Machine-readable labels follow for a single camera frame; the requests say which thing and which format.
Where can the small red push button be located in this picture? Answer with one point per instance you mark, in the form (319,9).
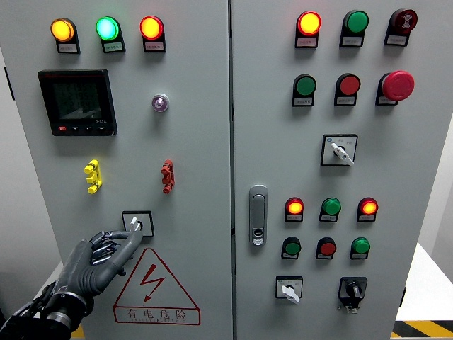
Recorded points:
(326,248)

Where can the large dark green lamp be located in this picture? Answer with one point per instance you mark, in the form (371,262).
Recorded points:
(356,21)

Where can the small green push button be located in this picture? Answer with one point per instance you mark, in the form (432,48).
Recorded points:
(292,247)

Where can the large yellow round lamp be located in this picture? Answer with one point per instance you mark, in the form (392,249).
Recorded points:
(62,29)

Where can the large green push button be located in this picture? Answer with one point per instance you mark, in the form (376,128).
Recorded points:
(305,85)

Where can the black display meter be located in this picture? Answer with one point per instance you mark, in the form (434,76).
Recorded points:
(78,102)

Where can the small red-ringed orange lamp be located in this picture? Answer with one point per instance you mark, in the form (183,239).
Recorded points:
(294,207)
(368,207)

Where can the white round lamp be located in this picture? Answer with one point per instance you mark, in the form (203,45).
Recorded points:
(160,102)

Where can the dark red round buzzer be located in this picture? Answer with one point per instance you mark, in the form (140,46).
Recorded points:
(404,19)

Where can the black yellow striped tape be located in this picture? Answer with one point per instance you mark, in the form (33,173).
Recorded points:
(424,329)
(78,332)

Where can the large red-ringed orange lamp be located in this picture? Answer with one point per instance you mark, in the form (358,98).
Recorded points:
(309,23)
(151,28)

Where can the large red stop button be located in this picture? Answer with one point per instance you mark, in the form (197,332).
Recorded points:
(398,85)

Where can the grey cabinet door with display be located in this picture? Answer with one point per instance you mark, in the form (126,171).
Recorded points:
(194,141)

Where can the large bright green lamp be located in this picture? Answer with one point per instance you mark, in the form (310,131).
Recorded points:
(107,28)

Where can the red warning triangle sticker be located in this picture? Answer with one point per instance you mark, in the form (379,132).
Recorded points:
(151,278)

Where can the grey cabinet door with lock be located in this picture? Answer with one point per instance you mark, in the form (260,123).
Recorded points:
(389,177)

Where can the small white label plate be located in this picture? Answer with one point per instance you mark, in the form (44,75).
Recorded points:
(154,46)
(303,101)
(365,218)
(288,256)
(384,101)
(351,41)
(327,219)
(293,218)
(113,46)
(323,257)
(357,256)
(67,47)
(344,101)
(395,40)
(306,42)

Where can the large red push button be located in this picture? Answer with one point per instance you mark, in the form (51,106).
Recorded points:
(349,85)

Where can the silver door lock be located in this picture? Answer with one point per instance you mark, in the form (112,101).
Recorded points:
(258,212)

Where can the black door hinge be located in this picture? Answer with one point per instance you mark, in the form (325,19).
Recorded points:
(9,83)
(403,297)

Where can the small green round lamp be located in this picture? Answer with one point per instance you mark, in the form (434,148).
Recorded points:
(360,246)
(331,206)

